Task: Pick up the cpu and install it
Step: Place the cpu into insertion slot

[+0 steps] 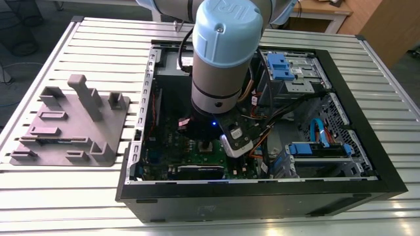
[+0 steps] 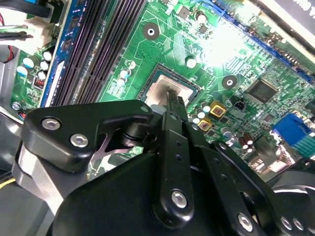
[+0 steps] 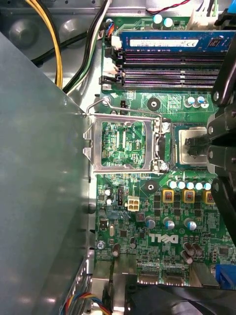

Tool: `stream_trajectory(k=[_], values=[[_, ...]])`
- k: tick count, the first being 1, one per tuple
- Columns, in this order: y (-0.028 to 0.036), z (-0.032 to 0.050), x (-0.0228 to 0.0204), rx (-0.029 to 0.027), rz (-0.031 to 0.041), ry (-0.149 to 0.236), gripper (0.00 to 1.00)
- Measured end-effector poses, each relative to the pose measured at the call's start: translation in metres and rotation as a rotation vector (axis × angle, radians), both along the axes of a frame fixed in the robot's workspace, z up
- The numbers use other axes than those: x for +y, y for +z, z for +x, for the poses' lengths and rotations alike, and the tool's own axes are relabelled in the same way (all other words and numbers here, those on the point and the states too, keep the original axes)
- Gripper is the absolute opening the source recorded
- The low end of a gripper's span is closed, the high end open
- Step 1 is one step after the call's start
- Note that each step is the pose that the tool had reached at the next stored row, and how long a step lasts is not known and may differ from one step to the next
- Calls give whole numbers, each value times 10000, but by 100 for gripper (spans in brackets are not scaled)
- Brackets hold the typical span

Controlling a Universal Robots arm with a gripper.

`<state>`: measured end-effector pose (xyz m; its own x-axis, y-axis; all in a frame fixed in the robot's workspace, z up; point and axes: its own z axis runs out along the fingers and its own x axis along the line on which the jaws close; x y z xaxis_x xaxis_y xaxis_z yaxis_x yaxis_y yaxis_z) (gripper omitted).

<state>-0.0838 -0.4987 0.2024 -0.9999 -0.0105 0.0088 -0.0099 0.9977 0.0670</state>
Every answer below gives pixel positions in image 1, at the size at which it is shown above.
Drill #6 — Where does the black graphics card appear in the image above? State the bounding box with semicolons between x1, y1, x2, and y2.
167;164;226;180

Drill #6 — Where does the coloured power wire bundle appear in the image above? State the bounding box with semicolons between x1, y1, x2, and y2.
238;66;262;120

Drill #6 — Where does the RAM stick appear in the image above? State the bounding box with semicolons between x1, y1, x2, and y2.
30;137;78;147

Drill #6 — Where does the black camera bracket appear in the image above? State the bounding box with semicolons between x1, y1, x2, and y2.
211;113;262;148

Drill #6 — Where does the blue data wire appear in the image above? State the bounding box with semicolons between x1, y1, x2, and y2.
309;118;333;148

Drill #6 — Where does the red black twisted wire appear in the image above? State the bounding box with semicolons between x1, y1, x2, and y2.
149;89;157;140

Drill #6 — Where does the wooden cabinet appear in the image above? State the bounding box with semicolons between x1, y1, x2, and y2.
358;0;420;67

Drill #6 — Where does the grey power supply unit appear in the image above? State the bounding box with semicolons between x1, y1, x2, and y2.
153;48;194;77

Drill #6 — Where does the grey parts rack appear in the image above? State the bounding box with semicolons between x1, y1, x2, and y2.
7;73;131;168

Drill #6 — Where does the blue plastic carrier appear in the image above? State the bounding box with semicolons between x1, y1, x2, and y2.
266;53;290;70
270;68;294;81

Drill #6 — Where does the green motherboard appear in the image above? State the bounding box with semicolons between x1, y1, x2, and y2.
138;115;262;182

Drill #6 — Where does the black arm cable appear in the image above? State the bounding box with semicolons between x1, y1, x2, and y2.
175;24;198;72

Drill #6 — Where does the blue disk carrier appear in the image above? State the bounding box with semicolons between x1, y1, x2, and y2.
287;143;353;158

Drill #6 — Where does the black PC case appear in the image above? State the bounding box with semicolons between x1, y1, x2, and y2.
114;36;409;224

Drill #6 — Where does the metal drive cage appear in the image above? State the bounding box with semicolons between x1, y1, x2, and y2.
257;49;331;95
283;142;375;179

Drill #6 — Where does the silver wrist webcam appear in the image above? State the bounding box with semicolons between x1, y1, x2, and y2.
217;126;254;159

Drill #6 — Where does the wooden desk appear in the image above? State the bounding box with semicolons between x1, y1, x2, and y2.
287;0;354;34

